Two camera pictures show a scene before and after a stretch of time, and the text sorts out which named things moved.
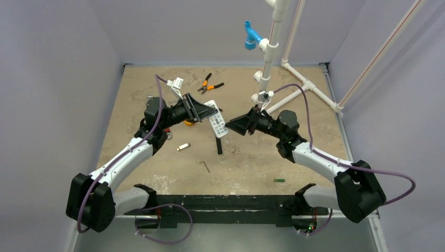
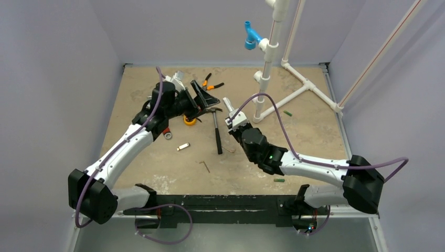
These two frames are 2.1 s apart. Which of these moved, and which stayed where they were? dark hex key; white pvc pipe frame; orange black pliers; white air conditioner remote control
Moved: white air conditioner remote control
Stayed: orange black pliers; white pvc pipe frame; dark hex key
